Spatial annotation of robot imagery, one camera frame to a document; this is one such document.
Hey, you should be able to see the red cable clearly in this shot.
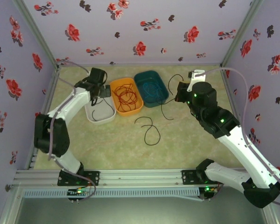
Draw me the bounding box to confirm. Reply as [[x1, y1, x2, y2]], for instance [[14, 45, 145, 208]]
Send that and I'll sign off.
[[112, 81, 139, 112]]

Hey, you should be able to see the blue cable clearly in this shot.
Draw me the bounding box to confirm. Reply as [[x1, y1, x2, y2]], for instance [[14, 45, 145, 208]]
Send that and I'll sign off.
[[142, 81, 165, 98]]

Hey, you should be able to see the white plastic bin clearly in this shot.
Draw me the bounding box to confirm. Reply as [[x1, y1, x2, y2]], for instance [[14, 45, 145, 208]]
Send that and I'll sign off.
[[84, 93, 117, 124]]

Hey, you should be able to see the orange plastic bin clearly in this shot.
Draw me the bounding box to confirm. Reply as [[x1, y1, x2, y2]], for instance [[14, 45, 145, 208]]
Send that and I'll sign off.
[[110, 77, 145, 117]]

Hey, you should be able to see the teal plastic bin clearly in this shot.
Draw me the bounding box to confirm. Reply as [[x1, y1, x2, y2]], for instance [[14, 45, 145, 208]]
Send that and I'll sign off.
[[133, 70, 170, 108]]

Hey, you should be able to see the right controller board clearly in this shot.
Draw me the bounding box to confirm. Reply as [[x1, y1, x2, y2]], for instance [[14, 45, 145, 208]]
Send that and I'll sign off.
[[199, 185, 219, 202]]

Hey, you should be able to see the controller board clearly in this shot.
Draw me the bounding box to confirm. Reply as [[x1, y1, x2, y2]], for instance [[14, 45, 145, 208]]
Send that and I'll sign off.
[[67, 186, 91, 203], [199, 185, 219, 202]]

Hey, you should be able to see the left controller board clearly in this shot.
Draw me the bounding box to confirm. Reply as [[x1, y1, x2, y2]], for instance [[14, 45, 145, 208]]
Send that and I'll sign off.
[[67, 186, 91, 203]]

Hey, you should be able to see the grey metal panel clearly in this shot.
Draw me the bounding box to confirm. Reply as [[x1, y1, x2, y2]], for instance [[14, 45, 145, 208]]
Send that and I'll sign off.
[[14, 184, 271, 224]]

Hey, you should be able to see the aluminium side rail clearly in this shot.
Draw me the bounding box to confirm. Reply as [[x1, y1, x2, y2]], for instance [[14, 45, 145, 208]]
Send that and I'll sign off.
[[25, 67, 61, 171], [220, 69, 243, 126]]

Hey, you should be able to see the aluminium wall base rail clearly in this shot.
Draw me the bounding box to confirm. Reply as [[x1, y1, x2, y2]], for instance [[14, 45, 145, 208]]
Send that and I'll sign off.
[[58, 63, 222, 69]]

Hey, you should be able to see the grey right camera cable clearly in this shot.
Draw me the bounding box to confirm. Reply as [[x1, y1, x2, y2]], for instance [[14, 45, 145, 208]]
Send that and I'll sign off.
[[200, 67, 280, 207]]

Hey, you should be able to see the aluminium corner post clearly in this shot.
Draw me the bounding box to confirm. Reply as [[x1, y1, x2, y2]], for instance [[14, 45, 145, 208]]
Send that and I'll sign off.
[[13, 0, 61, 70], [220, 0, 264, 70]]

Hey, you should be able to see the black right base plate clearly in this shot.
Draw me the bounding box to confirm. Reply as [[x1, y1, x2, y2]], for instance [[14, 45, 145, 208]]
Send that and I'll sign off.
[[181, 169, 224, 185]]

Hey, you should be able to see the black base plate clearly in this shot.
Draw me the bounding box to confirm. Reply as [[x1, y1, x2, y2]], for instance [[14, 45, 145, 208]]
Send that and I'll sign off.
[[57, 170, 100, 187], [181, 169, 224, 185]]

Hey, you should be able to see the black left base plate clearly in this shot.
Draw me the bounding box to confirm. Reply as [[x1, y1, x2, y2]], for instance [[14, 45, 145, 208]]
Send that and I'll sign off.
[[57, 170, 100, 187]]

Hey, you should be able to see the grey slotted cable duct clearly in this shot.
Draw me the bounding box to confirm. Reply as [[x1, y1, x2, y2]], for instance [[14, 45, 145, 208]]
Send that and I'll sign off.
[[22, 188, 200, 199]]

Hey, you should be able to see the aluminium lower frame bar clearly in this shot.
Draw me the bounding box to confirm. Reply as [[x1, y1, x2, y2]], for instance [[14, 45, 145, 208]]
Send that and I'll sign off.
[[262, 205, 280, 224], [0, 184, 25, 224]]

